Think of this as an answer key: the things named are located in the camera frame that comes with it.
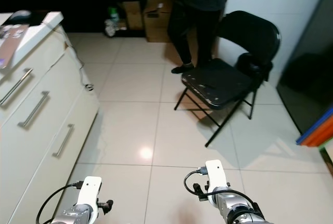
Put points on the white drawer cabinet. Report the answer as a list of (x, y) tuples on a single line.
[(31, 156)]

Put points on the black folding chair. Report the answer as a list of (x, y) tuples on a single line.
[(218, 81)]

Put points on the blue and orange board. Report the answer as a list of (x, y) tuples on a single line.
[(320, 130)]

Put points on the tall black appliance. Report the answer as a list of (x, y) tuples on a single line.
[(312, 78)]

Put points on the large cardboard box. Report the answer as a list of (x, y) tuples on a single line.
[(156, 26)]

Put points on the white and green bottle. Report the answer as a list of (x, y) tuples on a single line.
[(112, 24)]

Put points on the small cardboard box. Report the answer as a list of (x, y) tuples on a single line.
[(132, 16)]

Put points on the dark round object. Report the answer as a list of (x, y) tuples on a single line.
[(21, 16)]

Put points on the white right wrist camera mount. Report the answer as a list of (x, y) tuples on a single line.
[(214, 174)]

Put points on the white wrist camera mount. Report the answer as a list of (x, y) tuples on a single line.
[(214, 174), (89, 190)]

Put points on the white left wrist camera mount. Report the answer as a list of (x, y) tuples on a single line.
[(89, 190)]

